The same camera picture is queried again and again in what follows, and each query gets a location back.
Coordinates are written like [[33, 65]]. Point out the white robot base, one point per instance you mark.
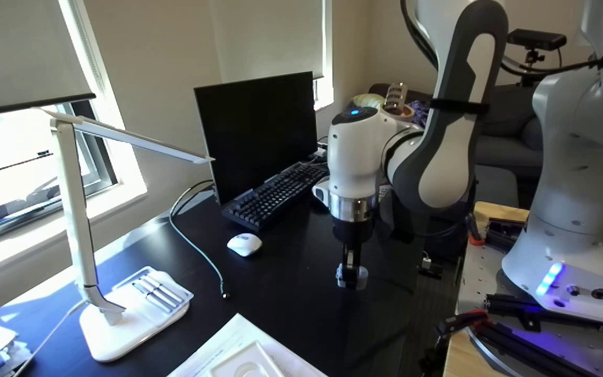
[[557, 259]]

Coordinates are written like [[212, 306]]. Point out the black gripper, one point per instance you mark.
[[353, 234]]

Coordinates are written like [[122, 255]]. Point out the black computer keyboard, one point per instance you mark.
[[261, 205]]

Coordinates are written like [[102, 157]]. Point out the white computer mouse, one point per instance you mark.
[[243, 243]]

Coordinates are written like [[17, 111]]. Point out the black computer monitor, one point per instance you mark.
[[256, 129]]

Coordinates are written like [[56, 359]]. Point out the white flat box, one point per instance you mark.
[[241, 349]]

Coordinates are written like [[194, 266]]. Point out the black camera on stand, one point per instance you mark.
[[535, 42]]

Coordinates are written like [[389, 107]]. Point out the grey sofa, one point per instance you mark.
[[511, 138]]

